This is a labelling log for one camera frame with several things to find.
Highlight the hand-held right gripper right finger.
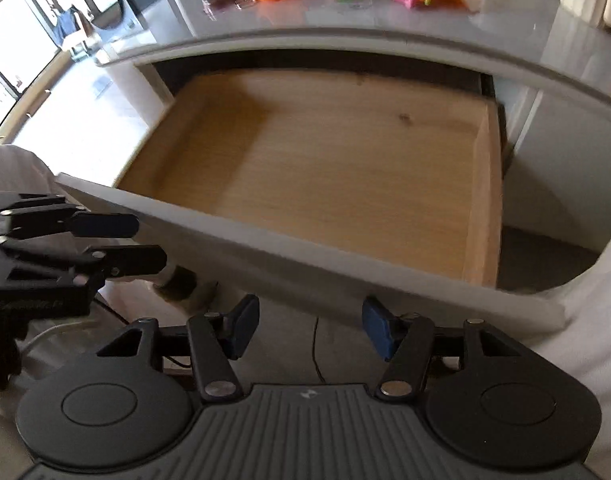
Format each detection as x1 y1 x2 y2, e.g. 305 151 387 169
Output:
361 295 524 402

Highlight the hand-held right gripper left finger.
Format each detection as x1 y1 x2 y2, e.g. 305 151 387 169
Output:
96 294 261 402

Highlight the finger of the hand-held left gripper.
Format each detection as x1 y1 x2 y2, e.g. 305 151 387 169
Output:
6 201 139 242
0 244 169 287

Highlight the wooden drawer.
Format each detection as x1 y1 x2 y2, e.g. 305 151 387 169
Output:
56 50 570 337

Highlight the dark slipper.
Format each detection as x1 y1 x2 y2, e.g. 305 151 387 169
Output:
154 264 199 307

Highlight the blue hanging cloth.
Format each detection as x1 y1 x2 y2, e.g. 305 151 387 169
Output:
54 9 87 47

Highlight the brown snack packet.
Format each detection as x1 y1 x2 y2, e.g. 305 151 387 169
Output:
202 0 252 15

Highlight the white table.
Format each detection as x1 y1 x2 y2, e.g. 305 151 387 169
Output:
96 0 611 311

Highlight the white cable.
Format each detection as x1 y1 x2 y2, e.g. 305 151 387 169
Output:
23 324 89 358

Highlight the black cable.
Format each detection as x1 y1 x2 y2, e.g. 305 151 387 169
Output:
311 316 327 385

